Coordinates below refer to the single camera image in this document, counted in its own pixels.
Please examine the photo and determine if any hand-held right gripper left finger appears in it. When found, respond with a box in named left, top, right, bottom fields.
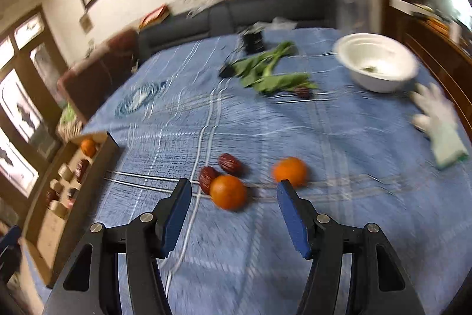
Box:
left=42, top=178, right=193, bottom=315

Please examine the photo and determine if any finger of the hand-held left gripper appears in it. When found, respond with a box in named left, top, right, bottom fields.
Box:
left=0, top=225, right=23, bottom=282

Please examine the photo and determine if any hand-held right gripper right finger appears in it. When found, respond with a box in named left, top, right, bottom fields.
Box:
left=276, top=179, right=426, bottom=315

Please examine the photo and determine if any cardboard box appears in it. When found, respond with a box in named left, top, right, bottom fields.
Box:
left=20, top=131, right=120, bottom=290

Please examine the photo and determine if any mandarin orange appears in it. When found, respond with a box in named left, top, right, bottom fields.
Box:
left=272, top=156, right=308, bottom=188
left=209, top=175, right=247, bottom=211
left=80, top=138, right=97, bottom=157

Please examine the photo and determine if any large wrinkled red date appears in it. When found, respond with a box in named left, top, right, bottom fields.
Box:
left=76, top=159, right=91, bottom=180

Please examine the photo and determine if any blue checked tablecloth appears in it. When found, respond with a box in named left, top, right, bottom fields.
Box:
left=48, top=28, right=472, bottom=315

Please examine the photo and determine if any window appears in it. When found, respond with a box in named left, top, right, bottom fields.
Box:
left=0, top=10, right=69, bottom=198

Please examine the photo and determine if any green patterned bag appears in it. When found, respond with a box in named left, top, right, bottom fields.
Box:
left=55, top=102, right=83, bottom=140

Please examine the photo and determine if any green leafy vegetable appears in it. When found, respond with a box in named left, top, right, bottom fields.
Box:
left=230, top=41, right=319, bottom=95

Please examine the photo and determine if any brown chair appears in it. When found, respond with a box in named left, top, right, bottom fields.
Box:
left=57, top=29, right=142, bottom=124

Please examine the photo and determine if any white work glove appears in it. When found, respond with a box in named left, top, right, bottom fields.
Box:
left=410, top=82, right=468, bottom=170

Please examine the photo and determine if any white bowl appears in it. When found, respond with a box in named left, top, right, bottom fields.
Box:
left=334, top=33, right=420, bottom=93

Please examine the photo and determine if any black cylindrical device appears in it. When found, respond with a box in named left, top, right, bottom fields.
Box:
left=240, top=28, right=267, bottom=53

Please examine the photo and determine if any black sofa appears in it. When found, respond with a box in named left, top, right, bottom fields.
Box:
left=137, top=0, right=338, bottom=59

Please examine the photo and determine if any clear glass container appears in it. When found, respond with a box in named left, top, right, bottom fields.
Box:
left=335, top=0, right=373, bottom=37

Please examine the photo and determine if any wooden cabinet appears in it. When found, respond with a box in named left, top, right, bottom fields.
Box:
left=371, top=0, right=472, bottom=138

